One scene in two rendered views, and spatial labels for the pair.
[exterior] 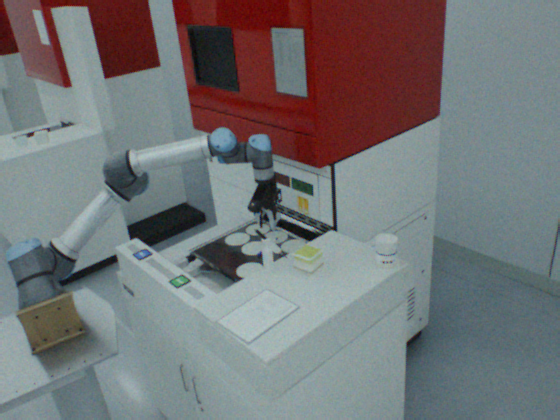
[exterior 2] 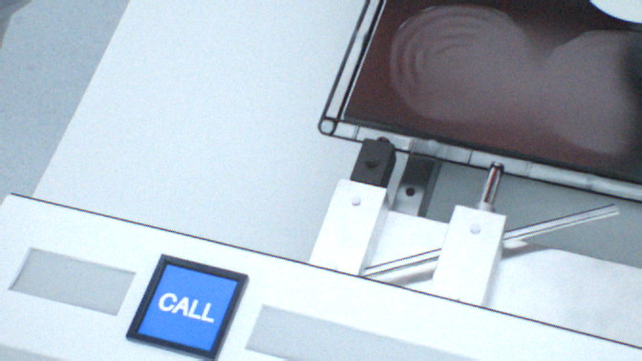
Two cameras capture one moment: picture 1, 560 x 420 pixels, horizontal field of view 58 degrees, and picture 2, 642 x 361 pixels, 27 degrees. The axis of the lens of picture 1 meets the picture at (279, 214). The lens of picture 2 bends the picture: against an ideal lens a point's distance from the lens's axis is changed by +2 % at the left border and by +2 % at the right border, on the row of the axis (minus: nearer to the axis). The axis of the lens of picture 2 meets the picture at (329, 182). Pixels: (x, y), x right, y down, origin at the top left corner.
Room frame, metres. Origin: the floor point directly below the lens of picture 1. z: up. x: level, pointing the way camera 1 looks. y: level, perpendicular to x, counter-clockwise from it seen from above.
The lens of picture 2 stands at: (1.24, 0.57, 1.64)
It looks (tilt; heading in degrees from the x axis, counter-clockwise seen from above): 58 degrees down; 337
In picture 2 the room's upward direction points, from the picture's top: 11 degrees counter-clockwise
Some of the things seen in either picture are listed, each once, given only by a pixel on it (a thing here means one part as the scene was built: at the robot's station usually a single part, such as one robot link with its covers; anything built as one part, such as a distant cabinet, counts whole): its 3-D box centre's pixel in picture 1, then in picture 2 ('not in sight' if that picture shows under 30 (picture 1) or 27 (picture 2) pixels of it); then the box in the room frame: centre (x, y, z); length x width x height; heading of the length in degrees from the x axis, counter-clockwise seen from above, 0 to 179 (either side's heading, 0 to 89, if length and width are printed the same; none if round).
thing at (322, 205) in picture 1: (263, 187); not in sight; (1.97, 0.06, 1.02); 0.82 x 0.03 x 0.40; 39
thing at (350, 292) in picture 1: (306, 301); not in sight; (1.32, -0.06, 0.89); 0.62 x 0.35 x 0.14; 129
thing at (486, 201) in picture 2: not in sight; (489, 193); (1.60, 0.30, 0.89); 0.05 x 0.01 x 0.01; 129
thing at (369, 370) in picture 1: (260, 367); not in sight; (1.55, 0.14, 0.41); 0.97 x 0.64 x 0.82; 39
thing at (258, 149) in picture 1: (260, 151); not in sight; (1.69, 0.04, 1.28); 0.09 x 0.08 x 0.11; 82
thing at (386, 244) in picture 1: (386, 250); not in sight; (1.39, -0.34, 1.01); 0.07 x 0.07 x 0.10
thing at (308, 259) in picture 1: (308, 260); not in sight; (1.40, -0.08, 1.00); 0.07 x 0.07 x 0.07; 48
